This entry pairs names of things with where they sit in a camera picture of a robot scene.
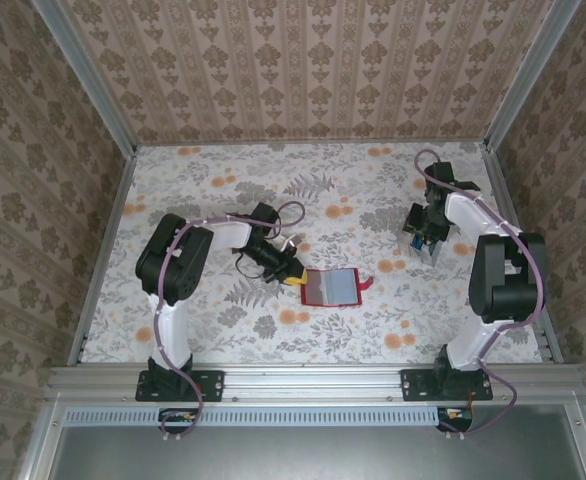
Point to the aluminium table edge rail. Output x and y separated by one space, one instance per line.
119 200
506 200

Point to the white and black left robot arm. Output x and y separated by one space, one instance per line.
173 330

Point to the aluminium mounting rail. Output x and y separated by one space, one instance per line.
313 382

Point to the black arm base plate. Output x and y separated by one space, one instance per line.
213 385
413 385

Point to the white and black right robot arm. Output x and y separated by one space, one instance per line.
503 280

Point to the aluminium frame post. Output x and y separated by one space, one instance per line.
85 75
529 75

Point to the red card holder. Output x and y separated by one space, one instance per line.
315 290

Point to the floral patterned table cover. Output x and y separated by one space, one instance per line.
323 340

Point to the light blue credit card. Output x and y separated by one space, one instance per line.
344 287

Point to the black wiring connector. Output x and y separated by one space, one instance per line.
178 416
455 414

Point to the grey metal panel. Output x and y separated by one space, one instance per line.
313 450

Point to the clear acrylic card box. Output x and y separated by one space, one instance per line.
435 256

